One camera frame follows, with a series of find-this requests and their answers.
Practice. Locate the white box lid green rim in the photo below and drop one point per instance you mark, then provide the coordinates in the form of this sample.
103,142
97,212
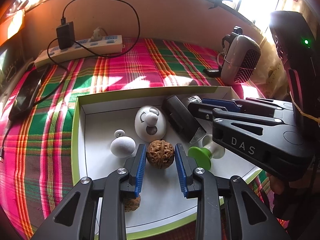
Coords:
100,160

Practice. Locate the black hook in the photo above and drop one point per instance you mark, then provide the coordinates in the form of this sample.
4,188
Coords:
216,3

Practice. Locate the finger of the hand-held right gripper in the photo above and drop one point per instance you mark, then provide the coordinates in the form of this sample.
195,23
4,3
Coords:
200,110
220,104

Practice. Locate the white egg-shaped device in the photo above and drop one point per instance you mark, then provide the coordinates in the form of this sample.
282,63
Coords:
145,130

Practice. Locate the plaid cloth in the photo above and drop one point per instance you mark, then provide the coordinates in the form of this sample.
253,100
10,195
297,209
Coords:
112,75

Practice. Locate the white plug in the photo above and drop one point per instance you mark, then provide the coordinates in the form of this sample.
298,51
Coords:
96,33

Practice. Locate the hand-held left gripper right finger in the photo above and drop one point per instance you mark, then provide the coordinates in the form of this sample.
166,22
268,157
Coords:
180,170

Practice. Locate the beige power strip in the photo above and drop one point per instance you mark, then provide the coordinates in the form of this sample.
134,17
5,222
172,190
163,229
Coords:
110,46

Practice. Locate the black charger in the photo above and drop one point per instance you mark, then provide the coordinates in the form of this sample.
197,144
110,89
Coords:
65,35

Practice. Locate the silver mesh heater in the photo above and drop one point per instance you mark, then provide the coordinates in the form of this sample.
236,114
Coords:
235,60

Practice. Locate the black rectangular device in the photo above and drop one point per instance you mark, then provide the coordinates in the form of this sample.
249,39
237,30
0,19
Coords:
178,117

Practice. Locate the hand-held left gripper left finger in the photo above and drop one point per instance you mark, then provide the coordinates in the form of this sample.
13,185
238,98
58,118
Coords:
140,170

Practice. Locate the small white disc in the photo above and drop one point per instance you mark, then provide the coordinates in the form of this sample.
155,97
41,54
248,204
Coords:
119,133

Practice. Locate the brown wrinkled walnut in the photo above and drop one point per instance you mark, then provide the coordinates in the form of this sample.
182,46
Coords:
160,153
132,203

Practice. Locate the white textured ball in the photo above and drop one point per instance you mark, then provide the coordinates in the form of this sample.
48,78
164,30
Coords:
122,147

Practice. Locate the person's right hand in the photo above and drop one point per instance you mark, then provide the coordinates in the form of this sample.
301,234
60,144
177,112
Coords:
275,183

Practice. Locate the green and white knob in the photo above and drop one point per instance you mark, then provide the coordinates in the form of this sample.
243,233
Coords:
200,156

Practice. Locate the small black plug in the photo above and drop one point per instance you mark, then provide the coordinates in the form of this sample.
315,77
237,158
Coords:
212,72

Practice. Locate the black phone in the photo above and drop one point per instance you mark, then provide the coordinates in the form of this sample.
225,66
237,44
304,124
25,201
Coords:
25,97

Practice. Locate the orange shelf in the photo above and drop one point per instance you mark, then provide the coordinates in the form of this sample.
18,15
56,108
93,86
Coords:
13,27

